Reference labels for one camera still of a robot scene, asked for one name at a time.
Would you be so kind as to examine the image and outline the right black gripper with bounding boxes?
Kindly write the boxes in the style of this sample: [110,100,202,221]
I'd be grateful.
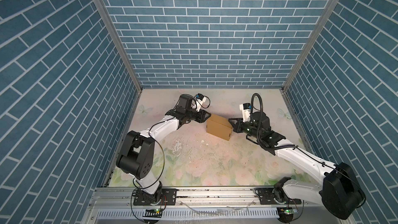
[228,118,261,141]

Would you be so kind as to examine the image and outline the left green circuit board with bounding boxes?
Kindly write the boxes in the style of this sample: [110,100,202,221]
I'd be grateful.
[143,208,163,219]

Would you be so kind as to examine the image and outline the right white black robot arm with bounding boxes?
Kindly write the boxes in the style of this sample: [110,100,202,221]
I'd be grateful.
[228,112,366,220]

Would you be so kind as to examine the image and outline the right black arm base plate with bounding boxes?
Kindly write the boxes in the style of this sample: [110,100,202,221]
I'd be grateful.
[254,187,302,205]

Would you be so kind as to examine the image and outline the aluminium mounting rail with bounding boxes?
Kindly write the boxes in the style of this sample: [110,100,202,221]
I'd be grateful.
[88,185,346,209]

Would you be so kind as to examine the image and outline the brown cardboard box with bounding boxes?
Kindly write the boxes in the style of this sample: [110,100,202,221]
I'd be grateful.
[206,114,233,141]

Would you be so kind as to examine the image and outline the right green circuit board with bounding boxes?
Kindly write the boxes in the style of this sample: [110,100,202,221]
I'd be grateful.
[277,207,297,218]

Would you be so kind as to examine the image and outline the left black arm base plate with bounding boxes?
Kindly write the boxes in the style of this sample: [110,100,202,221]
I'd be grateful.
[133,188,177,206]

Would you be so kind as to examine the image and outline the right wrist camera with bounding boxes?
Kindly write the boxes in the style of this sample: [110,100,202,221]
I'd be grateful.
[239,103,252,122]

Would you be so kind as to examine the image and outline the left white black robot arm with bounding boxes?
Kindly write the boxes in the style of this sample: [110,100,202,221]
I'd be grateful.
[116,93,211,196]

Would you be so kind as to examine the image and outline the green circuit board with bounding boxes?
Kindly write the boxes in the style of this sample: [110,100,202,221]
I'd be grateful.
[277,207,297,218]
[143,208,163,219]

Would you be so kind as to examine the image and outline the white slotted cable duct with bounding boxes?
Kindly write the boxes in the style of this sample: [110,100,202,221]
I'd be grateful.
[96,207,279,220]

